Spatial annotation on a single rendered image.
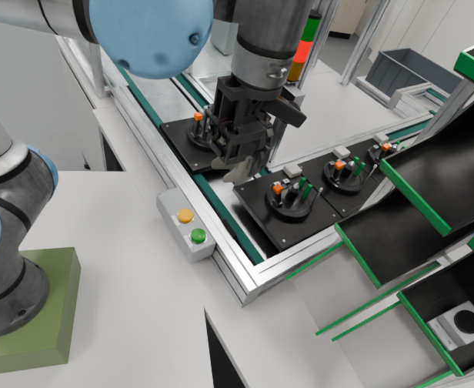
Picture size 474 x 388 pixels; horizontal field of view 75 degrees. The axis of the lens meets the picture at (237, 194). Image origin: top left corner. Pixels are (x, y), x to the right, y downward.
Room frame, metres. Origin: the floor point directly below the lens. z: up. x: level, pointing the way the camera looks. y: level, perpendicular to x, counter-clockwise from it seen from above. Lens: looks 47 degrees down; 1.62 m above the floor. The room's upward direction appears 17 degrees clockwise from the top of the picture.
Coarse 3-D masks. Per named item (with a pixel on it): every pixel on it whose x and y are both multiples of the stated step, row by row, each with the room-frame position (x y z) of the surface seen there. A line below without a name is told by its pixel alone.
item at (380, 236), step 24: (360, 216) 0.43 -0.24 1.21; (384, 216) 0.43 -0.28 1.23; (408, 216) 0.43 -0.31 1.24; (360, 240) 0.38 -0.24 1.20; (384, 240) 0.38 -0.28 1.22; (408, 240) 0.39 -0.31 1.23; (432, 240) 0.39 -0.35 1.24; (456, 240) 0.36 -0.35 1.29; (360, 264) 0.33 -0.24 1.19; (384, 264) 0.34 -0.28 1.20; (408, 264) 0.34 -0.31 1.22
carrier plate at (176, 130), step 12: (180, 120) 0.87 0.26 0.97; (192, 120) 0.89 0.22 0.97; (168, 132) 0.79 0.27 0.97; (180, 132) 0.81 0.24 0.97; (180, 144) 0.75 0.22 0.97; (180, 156) 0.71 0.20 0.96; (192, 156) 0.71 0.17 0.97; (204, 156) 0.73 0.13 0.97; (216, 156) 0.75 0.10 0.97; (192, 168) 0.66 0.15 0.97; (204, 168) 0.68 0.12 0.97
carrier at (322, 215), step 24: (288, 168) 0.77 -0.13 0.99; (240, 192) 0.62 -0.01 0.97; (264, 192) 0.65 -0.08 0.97; (288, 192) 0.64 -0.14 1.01; (312, 192) 0.72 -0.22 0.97; (264, 216) 0.56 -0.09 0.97; (288, 216) 0.57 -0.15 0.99; (312, 216) 0.62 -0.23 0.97; (336, 216) 0.65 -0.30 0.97; (288, 240) 0.51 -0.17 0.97
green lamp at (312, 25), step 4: (308, 20) 0.78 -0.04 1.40; (312, 20) 0.78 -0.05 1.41; (316, 20) 0.78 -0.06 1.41; (320, 20) 0.80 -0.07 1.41; (308, 24) 0.78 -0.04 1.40; (312, 24) 0.78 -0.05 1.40; (316, 24) 0.79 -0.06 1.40; (308, 28) 0.78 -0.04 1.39; (312, 28) 0.78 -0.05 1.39; (316, 28) 0.79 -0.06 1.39; (304, 32) 0.78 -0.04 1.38; (308, 32) 0.78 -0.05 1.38; (312, 32) 0.79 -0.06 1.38; (304, 36) 0.78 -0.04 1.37; (308, 36) 0.78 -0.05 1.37; (312, 36) 0.79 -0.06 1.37; (304, 40) 0.78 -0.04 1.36; (308, 40) 0.78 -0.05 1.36; (312, 40) 0.79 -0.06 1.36
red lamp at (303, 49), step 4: (300, 40) 0.78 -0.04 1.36; (300, 44) 0.78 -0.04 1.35; (304, 44) 0.78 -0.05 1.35; (308, 44) 0.78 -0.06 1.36; (300, 48) 0.78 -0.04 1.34; (304, 48) 0.78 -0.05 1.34; (308, 48) 0.79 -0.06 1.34; (296, 52) 0.78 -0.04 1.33; (300, 52) 0.78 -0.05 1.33; (304, 52) 0.78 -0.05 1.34; (308, 52) 0.79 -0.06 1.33; (296, 56) 0.78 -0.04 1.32; (300, 56) 0.78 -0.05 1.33; (304, 56) 0.79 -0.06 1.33; (296, 60) 0.78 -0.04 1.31; (300, 60) 0.78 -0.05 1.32; (304, 60) 0.79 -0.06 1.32
